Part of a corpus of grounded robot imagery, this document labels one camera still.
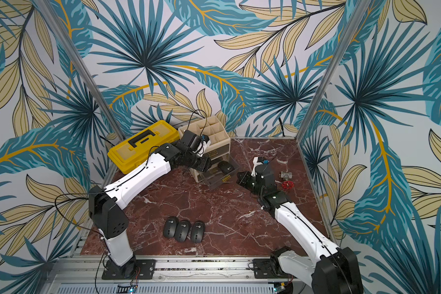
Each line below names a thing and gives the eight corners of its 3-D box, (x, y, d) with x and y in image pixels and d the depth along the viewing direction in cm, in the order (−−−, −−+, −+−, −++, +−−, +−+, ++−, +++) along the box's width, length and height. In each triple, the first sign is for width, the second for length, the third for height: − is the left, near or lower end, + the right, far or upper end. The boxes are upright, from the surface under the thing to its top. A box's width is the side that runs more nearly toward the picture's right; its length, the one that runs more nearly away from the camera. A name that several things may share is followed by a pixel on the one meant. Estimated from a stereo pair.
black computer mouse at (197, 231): (190, 243, 82) (189, 241, 80) (192, 222, 88) (192, 220, 86) (203, 243, 82) (203, 241, 80) (205, 222, 88) (204, 220, 86)
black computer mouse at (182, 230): (174, 242, 82) (173, 240, 80) (177, 221, 88) (176, 219, 86) (188, 242, 82) (187, 240, 80) (190, 221, 88) (189, 219, 86)
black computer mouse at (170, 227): (163, 238, 83) (161, 236, 81) (166, 218, 89) (165, 216, 87) (175, 238, 83) (174, 237, 81) (178, 218, 89) (177, 216, 87)
